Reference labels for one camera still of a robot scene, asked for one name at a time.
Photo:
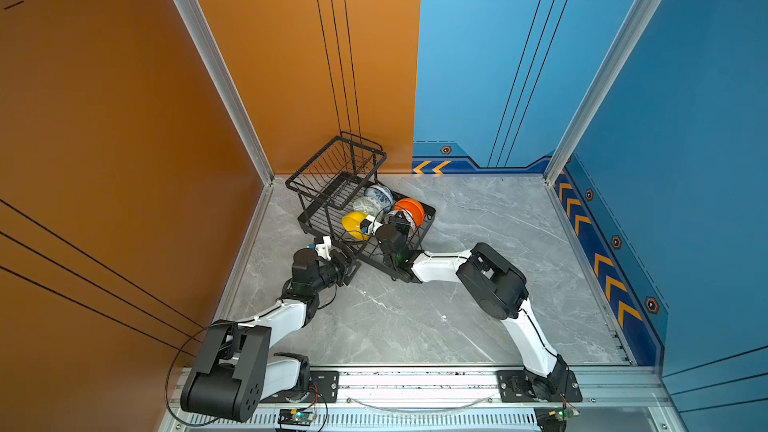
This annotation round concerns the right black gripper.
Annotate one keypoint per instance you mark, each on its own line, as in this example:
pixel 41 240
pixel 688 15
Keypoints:
pixel 403 225

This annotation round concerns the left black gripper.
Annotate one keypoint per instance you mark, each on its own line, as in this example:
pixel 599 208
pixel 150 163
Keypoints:
pixel 344 268

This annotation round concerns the orange plastic bowl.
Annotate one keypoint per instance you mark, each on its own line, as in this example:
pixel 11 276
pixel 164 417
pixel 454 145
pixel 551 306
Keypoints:
pixel 414 208

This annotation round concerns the yellow plastic bowl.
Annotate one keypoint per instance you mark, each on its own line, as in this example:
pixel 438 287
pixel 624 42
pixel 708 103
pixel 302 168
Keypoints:
pixel 353 225

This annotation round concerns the green patterned white bowl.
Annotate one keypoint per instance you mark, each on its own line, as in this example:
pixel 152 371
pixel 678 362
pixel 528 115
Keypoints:
pixel 368 205

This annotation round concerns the blue floral white bowl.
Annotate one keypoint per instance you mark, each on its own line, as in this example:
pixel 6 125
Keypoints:
pixel 382 194

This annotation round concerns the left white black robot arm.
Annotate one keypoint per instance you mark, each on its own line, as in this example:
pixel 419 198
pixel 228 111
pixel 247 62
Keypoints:
pixel 234 371

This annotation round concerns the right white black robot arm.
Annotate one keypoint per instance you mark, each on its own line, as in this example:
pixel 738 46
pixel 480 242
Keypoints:
pixel 500 290

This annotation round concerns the left green circuit board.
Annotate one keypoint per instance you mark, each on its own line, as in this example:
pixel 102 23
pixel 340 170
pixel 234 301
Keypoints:
pixel 296 420

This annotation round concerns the green circuit board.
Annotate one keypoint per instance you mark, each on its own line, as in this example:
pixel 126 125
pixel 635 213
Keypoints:
pixel 296 420
pixel 564 413

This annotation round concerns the right green circuit board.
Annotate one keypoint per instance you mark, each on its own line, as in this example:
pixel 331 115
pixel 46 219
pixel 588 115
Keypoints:
pixel 564 413

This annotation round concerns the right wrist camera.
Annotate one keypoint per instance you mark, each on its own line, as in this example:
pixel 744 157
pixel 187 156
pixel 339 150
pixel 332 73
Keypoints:
pixel 369 226

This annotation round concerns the black wire dish rack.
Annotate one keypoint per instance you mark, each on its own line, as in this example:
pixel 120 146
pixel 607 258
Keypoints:
pixel 329 182

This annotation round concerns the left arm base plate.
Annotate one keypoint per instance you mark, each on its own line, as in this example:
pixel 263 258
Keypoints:
pixel 326 382

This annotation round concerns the aluminium front rail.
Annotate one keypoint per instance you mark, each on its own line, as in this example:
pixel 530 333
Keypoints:
pixel 460 398

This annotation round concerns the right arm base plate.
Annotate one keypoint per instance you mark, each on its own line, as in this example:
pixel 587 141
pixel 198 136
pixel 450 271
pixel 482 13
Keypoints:
pixel 514 387

